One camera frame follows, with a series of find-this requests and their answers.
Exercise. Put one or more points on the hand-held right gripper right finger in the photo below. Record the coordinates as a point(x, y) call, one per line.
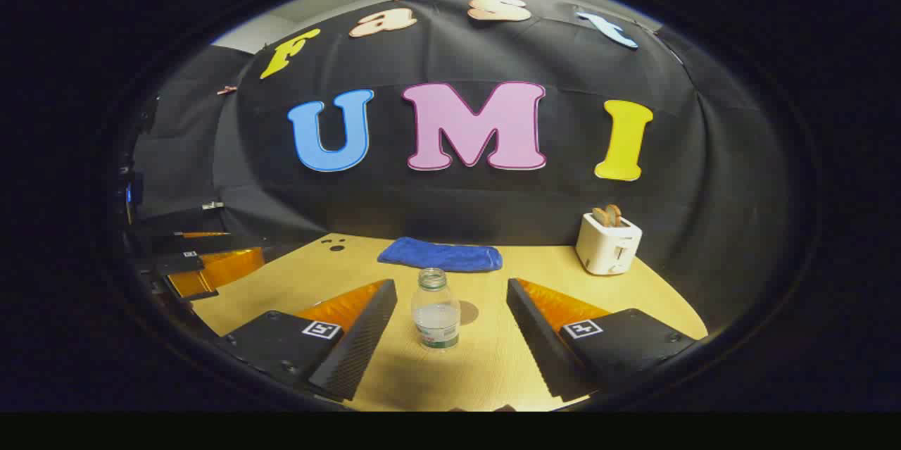
point(538, 341)

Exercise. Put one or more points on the blue towel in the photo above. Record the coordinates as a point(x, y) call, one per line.
point(440, 256)

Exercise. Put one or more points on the small red clip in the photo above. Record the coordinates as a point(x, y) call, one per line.
point(227, 89)

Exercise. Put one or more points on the bread slice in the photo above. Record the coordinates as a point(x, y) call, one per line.
point(614, 214)
point(600, 216)

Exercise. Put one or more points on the black backdrop cloth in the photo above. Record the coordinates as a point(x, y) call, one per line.
point(493, 203)

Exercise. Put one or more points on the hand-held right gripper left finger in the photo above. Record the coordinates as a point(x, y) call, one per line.
point(362, 337)

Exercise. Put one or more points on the clear plastic water bottle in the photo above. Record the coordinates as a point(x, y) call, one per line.
point(436, 316)

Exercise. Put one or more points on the silver metal clip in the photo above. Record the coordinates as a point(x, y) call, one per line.
point(212, 205)

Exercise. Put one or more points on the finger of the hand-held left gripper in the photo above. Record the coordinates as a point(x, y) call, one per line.
point(204, 244)
point(176, 221)

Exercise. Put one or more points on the white toaster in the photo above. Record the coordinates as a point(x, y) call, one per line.
point(605, 249)

